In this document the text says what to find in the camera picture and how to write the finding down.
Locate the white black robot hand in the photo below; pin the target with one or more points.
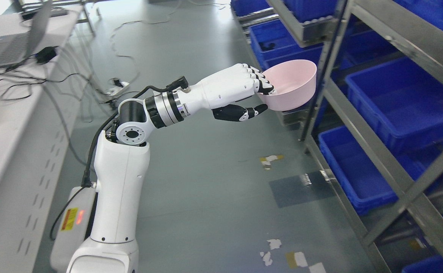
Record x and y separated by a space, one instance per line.
220 90

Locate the pink plastic bowl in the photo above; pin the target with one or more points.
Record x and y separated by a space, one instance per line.
294 82

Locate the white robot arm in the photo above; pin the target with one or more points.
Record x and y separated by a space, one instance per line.
97 224

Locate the steel shelf rack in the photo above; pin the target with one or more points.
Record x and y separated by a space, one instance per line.
375 123

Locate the white table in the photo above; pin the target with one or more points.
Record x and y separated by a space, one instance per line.
38 106

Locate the grey laptop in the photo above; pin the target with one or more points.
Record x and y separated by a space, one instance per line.
16 48

